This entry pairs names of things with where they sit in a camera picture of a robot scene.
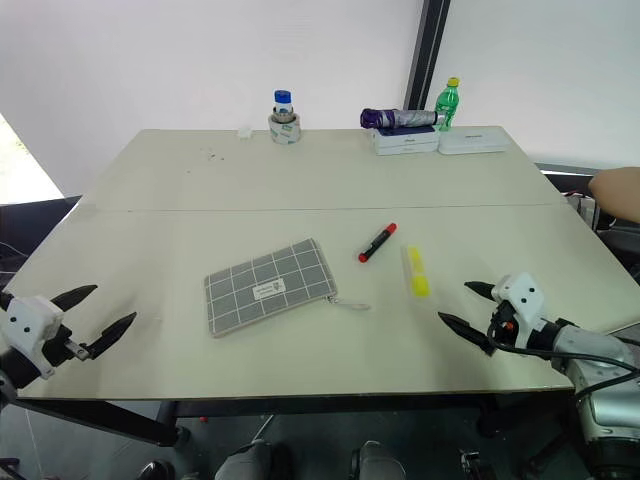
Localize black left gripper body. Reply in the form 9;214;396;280
41;324;97;368

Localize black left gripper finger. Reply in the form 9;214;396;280
87;311;138;359
50;284;99;312

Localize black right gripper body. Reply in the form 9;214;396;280
486;298;522;347

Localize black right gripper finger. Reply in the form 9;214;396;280
464;280;499;302
437;311;497;357

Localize yellow highlighter pen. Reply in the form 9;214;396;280
400;243;433;299

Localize red and black marker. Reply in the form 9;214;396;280
357;222;398;264

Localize grey checked pencil pouch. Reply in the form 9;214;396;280
203;238;372;339

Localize dark side table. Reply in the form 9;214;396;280
0;195;84;294

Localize white and black bag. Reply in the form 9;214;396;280
565;191;602;229

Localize flat white box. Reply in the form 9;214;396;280
438;127;511;156

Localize grey rounded shape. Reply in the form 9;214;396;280
214;438;294;480
349;440;407;480

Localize white box with blue lid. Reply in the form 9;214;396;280
370;124;442;157

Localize green bottle with yellow cap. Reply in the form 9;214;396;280
434;76;461;133

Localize purple folded umbrella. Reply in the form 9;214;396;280
359;107;447;130

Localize dark vertical pillar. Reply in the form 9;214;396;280
402;0;452;112

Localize white tape roll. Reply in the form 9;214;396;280
267;111;304;147

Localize blue capped white bottle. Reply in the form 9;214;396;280
272;89;294;124

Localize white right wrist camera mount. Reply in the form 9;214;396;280
490;272;550;350

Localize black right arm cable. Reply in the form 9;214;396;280
485;319;640;401

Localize black table frame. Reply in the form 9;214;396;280
13;384;576;448

